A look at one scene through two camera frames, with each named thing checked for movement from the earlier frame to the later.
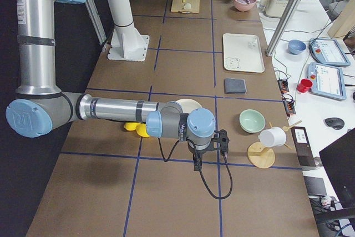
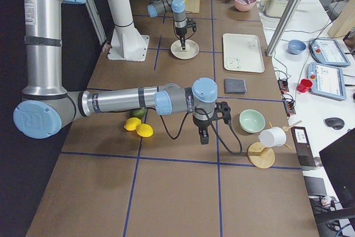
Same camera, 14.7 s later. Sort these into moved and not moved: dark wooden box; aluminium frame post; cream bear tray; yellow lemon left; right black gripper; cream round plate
Moved: cream round plate; right black gripper
Not moved: cream bear tray; dark wooden box; aluminium frame post; yellow lemon left
